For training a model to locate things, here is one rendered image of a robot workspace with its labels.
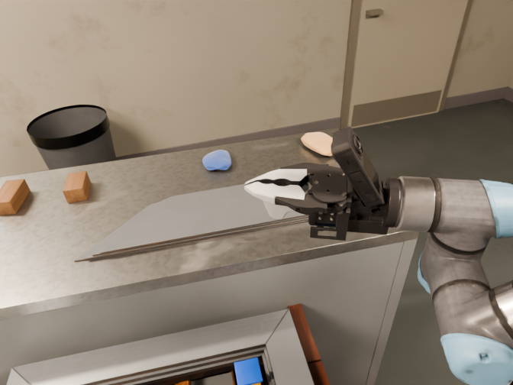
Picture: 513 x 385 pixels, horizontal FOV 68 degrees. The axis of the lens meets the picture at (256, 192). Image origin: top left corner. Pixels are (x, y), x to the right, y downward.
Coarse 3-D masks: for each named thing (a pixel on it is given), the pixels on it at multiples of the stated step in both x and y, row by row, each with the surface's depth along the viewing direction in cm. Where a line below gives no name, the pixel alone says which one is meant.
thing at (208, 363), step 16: (240, 352) 100; (256, 352) 100; (160, 368) 96; (176, 368) 97; (192, 368) 98; (208, 368) 99; (96, 384) 95; (112, 384) 95; (128, 384) 96; (144, 384) 97; (272, 384) 93
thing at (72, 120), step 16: (48, 112) 274; (64, 112) 281; (80, 112) 284; (96, 112) 282; (32, 128) 263; (48, 128) 277; (64, 128) 286; (80, 128) 291; (96, 128) 253; (48, 144) 244; (64, 144) 245; (80, 144) 249; (96, 144) 258; (112, 144) 278; (48, 160) 256; (64, 160) 253; (80, 160) 256; (96, 160) 263; (112, 160) 278
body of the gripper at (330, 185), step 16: (320, 176) 54; (336, 176) 53; (320, 192) 51; (336, 192) 51; (352, 192) 51; (384, 192) 53; (336, 208) 51; (352, 208) 53; (368, 208) 52; (384, 208) 52; (320, 224) 56; (336, 224) 53; (352, 224) 55; (368, 224) 55; (384, 224) 53
